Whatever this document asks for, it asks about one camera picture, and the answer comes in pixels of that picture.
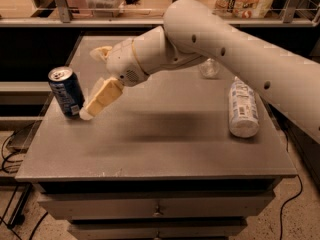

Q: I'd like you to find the grey drawer cabinet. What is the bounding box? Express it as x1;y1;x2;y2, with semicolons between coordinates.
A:
15;34;298;240

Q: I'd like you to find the white labelled plastic bottle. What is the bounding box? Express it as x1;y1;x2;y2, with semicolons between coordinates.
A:
228;77;259;138

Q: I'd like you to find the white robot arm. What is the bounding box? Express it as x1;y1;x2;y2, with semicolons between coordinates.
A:
90;0;320;142

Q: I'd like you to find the blue pepsi can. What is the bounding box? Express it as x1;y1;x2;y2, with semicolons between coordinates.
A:
48;66;84;118

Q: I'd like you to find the metal shelf rail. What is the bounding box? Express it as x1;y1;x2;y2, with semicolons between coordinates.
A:
0;0;320;27

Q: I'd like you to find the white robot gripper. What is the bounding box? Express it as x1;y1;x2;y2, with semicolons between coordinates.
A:
79;38;149;120

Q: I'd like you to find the black floor cable right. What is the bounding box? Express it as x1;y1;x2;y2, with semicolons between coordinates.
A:
278;130;304;240

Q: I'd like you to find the colourful snack bag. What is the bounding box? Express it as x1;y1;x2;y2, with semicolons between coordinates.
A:
214;0;274;19

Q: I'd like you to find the clear plastic container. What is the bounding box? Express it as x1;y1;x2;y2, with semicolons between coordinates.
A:
86;0;124;17

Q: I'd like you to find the black floor cables left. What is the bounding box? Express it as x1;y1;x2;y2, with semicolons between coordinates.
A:
0;123;50;240

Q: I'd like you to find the clear empty plastic bottle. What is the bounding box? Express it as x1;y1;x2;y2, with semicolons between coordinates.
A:
198;59;219;79

